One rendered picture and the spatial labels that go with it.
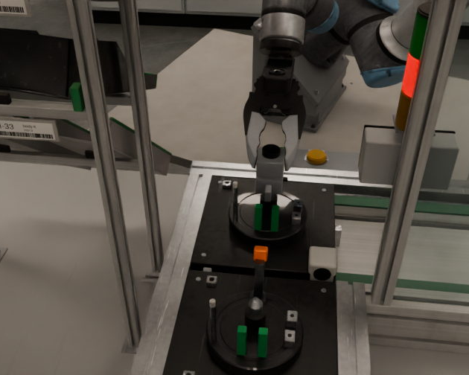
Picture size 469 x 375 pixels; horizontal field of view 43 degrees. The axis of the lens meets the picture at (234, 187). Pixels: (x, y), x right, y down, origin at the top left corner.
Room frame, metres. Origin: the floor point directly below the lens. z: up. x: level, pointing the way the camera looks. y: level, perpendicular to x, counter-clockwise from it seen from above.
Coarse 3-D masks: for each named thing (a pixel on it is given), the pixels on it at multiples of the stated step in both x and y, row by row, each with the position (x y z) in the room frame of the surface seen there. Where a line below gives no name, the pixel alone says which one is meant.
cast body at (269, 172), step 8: (272, 144) 0.80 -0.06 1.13; (264, 152) 0.78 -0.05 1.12; (272, 152) 0.78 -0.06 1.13; (280, 152) 0.79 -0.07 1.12; (264, 160) 0.77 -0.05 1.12; (272, 160) 0.77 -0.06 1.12; (280, 160) 0.77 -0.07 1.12; (256, 168) 0.77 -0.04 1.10; (264, 168) 0.77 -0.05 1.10; (272, 168) 0.77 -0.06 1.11; (280, 168) 0.76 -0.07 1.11; (256, 176) 0.77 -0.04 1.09; (264, 176) 0.77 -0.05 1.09; (272, 176) 0.77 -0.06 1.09; (280, 176) 0.76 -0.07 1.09; (256, 184) 0.76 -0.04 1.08; (264, 184) 0.76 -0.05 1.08; (272, 184) 0.76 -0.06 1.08; (280, 184) 0.76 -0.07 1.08; (256, 192) 0.76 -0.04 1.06; (264, 192) 0.76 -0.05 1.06; (272, 192) 0.76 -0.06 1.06; (280, 192) 0.76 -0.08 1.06; (264, 200) 0.74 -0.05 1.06
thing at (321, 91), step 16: (256, 32) 1.32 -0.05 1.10; (256, 48) 1.32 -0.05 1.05; (256, 64) 1.32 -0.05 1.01; (304, 64) 1.33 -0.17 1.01; (336, 64) 1.42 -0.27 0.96; (256, 80) 1.32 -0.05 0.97; (304, 80) 1.28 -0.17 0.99; (320, 80) 1.32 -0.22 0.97; (336, 80) 1.38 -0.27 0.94; (304, 96) 1.27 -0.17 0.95; (320, 96) 1.27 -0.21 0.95; (336, 96) 1.41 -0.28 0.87; (320, 112) 1.29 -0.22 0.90; (304, 128) 1.26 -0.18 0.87
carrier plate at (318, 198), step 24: (216, 192) 0.87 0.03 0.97; (240, 192) 0.87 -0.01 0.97; (288, 192) 0.87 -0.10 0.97; (312, 192) 0.87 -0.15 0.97; (216, 216) 0.80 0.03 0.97; (312, 216) 0.80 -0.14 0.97; (216, 240) 0.74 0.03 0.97; (240, 240) 0.74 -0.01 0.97; (312, 240) 0.74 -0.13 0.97; (192, 264) 0.69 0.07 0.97; (216, 264) 0.68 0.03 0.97; (240, 264) 0.68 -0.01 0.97; (288, 264) 0.68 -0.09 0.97
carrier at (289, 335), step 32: (192, 288) 0.63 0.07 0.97; (224, 288) 0.63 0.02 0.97; (288, 288) 0.63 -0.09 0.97; (320, 288) 0.63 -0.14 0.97; (192, 320) 0.57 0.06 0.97; (224, 320) 0.55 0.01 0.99; (256, 320) 0.52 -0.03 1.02; (288, 320) 0.54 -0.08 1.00; (320, 320) 0.57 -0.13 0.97; (192, 352) 0.51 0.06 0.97; (224, 352) 0.50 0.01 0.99; (256, 352) 0.50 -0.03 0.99; (288, 352) 0.50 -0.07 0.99; (320, 352) 0.51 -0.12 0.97
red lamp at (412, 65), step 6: (408, 54) 0.66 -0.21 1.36; (408, 60) 0.65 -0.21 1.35; (414, 60) 0.64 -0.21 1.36; (408, 66) 0.65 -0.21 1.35; (414, 66) 0.64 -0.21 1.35; (408, 72) 0.65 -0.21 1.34; (414, 72) 0.64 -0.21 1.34; (408, 78) 0.64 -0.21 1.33; (414, 78) 0.64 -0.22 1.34; (402, 84) 0.66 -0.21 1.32; (408, 84) 0.64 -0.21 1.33; (414, 84) 0.63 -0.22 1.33; (402, 90) 0.65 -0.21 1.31; (408, 90) 0.64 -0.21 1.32
